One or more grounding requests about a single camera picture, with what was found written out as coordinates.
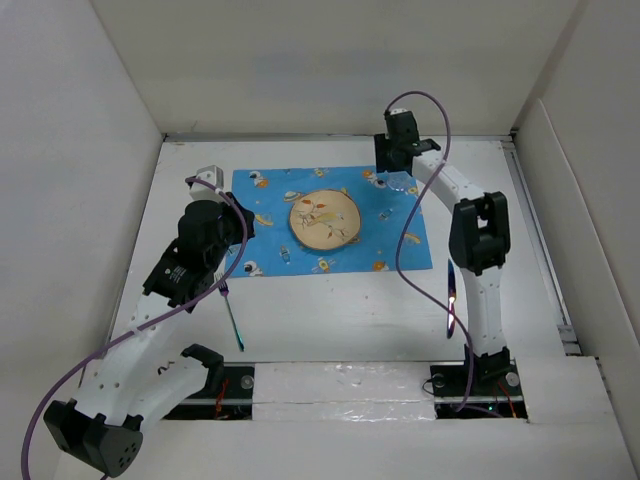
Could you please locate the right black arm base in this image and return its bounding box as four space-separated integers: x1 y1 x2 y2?
422 347 528 419

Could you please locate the blue space-print cloth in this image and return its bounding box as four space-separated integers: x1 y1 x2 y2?
227 166 432 277

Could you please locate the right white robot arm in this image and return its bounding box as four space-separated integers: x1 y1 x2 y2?
374 109 511 394

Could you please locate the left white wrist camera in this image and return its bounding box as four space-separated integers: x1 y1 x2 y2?
186 165 224 203

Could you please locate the purple cable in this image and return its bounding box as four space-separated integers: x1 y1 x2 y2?
20 175 250 480
384 90 476 415

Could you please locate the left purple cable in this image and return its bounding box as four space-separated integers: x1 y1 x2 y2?
20 175 250 480

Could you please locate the clear drinking glass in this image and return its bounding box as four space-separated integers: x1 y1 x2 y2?
386 171 412 192

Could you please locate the iridescent knife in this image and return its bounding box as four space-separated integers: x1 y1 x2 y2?
446 259 457 339

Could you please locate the round bird-pattern plate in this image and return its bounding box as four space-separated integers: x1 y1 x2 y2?
288 189 362 251

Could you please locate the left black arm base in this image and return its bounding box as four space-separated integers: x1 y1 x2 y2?
164 363 255 421

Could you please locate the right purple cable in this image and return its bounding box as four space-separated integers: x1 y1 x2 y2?
384 90 476 415

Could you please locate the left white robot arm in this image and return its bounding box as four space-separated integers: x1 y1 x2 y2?
34 192 254 478

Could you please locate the iridescent fork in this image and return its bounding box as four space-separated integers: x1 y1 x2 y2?
215 274 246 352

